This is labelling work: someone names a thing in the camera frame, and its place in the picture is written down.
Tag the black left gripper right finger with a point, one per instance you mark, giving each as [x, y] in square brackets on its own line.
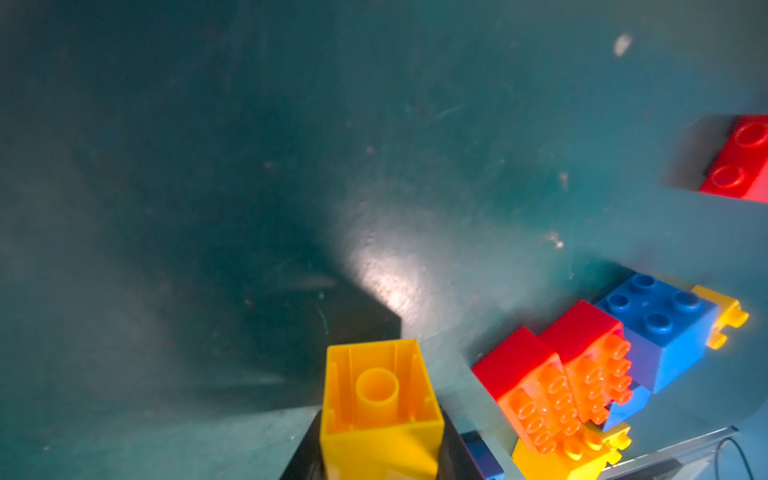
[455, 461]

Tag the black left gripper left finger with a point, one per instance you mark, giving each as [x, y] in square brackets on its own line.
[307, 462]

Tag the large red lego brick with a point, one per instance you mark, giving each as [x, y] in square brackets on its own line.
[526, 379]
[593, 351]

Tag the blue lego brick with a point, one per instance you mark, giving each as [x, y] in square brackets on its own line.
[620, 413]
[482, 456]
[668, 328]

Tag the yellow lego brick bottom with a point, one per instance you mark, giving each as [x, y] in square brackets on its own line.
[582, 456]

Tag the green table mat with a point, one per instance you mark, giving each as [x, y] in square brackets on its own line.
[199, 197]

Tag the small yellow lego brick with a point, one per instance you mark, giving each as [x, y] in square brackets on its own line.
[730, 314]

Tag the small red lego brick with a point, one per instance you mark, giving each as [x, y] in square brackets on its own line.
[740, 169]

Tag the aluminium front rail bed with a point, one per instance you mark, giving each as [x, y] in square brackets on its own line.
[684, 460]

